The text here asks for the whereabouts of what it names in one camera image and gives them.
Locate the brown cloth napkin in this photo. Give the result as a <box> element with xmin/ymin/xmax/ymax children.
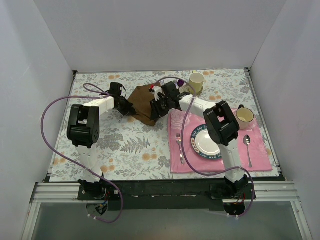
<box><xmin>128</xmin><ymin>84</ymin><xmax>157</xmax><ymax>127</ymax></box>

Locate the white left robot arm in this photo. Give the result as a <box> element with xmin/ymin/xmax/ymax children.
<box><xmin>67</xmin><ymin>82</ymin><xmax>137</xmax><ymax>200</ymax></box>

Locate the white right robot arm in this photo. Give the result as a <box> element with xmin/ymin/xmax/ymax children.
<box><xmin>148</xmin><ymin>81</ymin><xmax>252</xmax><ymax>199</ymax></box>

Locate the speckled round coaster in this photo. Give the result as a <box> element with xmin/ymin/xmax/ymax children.
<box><xmin>179</xmin><ymin>84</ymin><xmax>203</xmax><ymax>97</ymax></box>

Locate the purple plastic spoon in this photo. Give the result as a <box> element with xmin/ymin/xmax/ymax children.
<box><xmin>176</xmin><ymin>79</ymin><xmax>185</xmax><ymax>89</ymax></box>

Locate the silver metal fork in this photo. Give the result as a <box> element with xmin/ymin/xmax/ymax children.
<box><xmin>175</xmin><ymin>133</ymin><xmax>184</xmax><ymax>165</ymax></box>

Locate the pale yellow cup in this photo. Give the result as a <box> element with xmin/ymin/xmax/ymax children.
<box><xmin>188</xmin><ymin>72</ymin><xmax>205</xmax><ymax>92</ymax></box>

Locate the white plate green rim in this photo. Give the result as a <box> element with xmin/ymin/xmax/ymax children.
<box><xmin>190</xmin><ymin>124</ymin><xmax>222</xmax><ymax>161</ymax></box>

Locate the pink floral placemat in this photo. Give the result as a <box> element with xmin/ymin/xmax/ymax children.
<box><xmin>168</xmin><ymin>110</ymin><xmax>272</xmax><ymax>174</ymax></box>

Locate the cream mug dark rim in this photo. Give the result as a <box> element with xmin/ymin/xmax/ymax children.
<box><xmin>234</xmin><ymin>104</ymin><xmax>255</xmax><ymax>130</ymax></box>

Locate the silver metal spoon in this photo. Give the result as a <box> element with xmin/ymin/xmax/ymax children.
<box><xmin>243</xmin><ymin>135</ymin><xmax>253</xmax><ymax>168</ymax></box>

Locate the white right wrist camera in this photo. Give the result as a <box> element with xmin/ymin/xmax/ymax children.
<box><xmin>149</xmin><ymin>84</ymin><xmax>163</xmax><ymax>101</ymax></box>

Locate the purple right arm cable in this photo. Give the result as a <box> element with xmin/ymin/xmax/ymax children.
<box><xmin>149</xmin><ymin>76</ymin><xmax>255</xmax><ymax>218</ymax></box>

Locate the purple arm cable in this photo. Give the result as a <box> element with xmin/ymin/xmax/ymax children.
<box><xmin>149</xmin><ymin>76</ymin><xmax>255</xmax><ymax>218</ymax></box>
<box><xmin>40</xmin><ymin>82</ymin><xmax>124</xmax><ymax>224</ymax></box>

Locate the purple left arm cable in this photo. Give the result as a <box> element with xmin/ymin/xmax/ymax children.
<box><xmin>40</xmin><ymin>82</ymin><xmax>124</xmax><ymax>224</ymax></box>

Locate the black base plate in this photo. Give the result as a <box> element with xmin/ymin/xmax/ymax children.
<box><xmin>77</xmin><ymin>178</ymin><xmax>256</xmax><ymax>211</ymax></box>

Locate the aluminium front rail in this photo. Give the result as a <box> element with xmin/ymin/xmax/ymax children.
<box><xmin>31</xmin><ymin>181</ymin><xmax>301</xmax><ymax>203</ymax></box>

